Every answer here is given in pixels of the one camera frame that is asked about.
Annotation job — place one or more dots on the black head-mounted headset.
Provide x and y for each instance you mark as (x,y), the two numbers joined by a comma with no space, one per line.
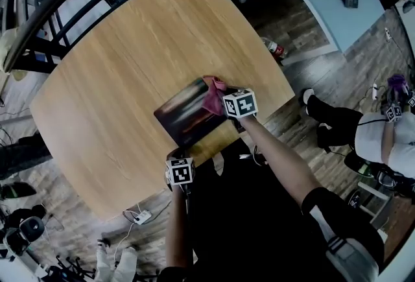
(390,179)

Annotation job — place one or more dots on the white power strip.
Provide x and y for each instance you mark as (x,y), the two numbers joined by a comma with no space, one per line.
(142,217)

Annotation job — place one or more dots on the white metal frame stand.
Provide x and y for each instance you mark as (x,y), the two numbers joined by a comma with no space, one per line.
(376,206)

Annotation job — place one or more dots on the black curved metal railing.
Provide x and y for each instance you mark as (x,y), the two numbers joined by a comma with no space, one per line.
(42,8)

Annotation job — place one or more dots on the person's right forearm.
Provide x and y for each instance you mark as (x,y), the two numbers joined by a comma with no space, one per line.
(275,154)

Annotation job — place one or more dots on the purple cloth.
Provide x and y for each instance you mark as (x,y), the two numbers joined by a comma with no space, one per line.
(397,83)

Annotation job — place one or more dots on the pink cloth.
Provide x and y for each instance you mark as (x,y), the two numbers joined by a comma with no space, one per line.
(214,100)

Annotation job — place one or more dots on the red label plastic bottle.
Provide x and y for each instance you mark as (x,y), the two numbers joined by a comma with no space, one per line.
(275,48)

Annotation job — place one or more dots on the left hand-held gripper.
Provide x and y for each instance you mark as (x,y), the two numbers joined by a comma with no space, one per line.
(180,173)

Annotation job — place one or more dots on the person's black clothed body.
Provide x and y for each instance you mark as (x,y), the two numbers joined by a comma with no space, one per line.
(246,225)

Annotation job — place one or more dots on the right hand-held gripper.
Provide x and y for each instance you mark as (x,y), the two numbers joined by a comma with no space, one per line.
(241,105)

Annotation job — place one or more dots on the beige hanging tag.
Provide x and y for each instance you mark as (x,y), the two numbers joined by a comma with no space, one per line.
(218,164)

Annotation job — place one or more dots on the person's left forearm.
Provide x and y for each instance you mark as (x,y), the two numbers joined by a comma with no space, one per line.
(178,229)

